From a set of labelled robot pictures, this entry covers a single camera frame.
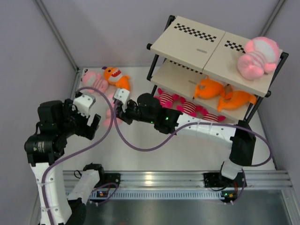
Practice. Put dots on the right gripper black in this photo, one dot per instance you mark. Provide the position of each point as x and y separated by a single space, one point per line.
124 114

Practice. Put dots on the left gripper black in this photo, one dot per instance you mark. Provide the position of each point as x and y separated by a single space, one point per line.
86 131

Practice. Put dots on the light pink striped plush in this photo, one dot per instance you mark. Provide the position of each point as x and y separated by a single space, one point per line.
108 116

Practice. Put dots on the white head glasses magenta plush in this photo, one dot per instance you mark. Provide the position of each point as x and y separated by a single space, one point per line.
165 98

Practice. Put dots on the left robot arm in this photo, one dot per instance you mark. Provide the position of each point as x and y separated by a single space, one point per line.
45 148

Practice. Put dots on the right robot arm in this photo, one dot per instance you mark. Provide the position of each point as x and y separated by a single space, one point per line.
239 139

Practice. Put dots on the magenta striped plush on shelf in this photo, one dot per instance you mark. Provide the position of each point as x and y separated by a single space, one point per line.
209 116

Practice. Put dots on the orange shark plush left shelf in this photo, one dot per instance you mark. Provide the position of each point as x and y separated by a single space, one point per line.
209 88

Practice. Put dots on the orange shark plush shelf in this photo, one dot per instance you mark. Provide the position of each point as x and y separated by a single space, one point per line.
235 100
209 88

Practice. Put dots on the three-tier beige shelf rack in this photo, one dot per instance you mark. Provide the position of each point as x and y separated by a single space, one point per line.
195 52

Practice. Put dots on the orange shark plush right shelf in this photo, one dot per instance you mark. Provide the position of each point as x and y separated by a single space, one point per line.
235 100

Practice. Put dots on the light pink plush on shelf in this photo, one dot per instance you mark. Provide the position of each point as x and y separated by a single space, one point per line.
261 56

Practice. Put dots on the orange shark plush on table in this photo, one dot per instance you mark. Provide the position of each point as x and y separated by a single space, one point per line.
115 77

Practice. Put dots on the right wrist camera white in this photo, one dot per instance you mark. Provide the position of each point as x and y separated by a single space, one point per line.
122 95

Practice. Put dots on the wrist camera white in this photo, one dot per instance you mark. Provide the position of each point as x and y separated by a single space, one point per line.
122 95
83 104

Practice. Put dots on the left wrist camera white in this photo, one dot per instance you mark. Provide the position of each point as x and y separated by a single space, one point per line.
83 104

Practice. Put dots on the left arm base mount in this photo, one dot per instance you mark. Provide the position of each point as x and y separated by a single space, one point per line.
109 177

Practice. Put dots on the slotted cable duct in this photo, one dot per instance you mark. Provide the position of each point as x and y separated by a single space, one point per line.
159 195

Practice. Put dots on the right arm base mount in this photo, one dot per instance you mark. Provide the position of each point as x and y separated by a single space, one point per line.
216 180

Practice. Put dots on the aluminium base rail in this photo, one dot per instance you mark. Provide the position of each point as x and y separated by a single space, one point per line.
193 180

